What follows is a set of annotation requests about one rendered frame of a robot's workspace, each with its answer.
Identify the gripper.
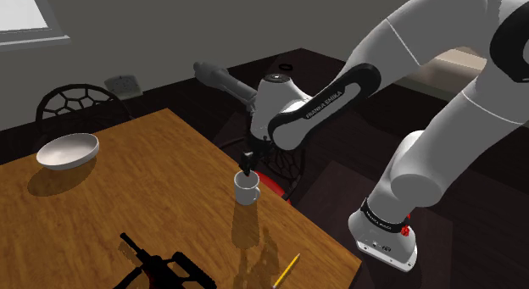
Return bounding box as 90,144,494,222
241,136,276,178

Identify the white mug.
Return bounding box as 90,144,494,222
233,170,262,207

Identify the black chair with red seat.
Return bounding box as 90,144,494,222
218,136,308,203

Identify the grey cylindrical object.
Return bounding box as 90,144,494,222
192,61,258,108

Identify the yellow pencil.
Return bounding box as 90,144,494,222
271,253,302,289

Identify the dark wooden table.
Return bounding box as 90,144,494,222
226,47,349,100

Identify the black toy rifle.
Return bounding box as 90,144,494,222
112,231,219,289

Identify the white bowl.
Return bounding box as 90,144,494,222
36,132,101,171

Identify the black chair with hexagon back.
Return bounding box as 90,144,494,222
34,83,134,135

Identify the window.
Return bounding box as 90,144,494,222
0,0,71,49

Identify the white wall socket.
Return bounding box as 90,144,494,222
103,75,144,100

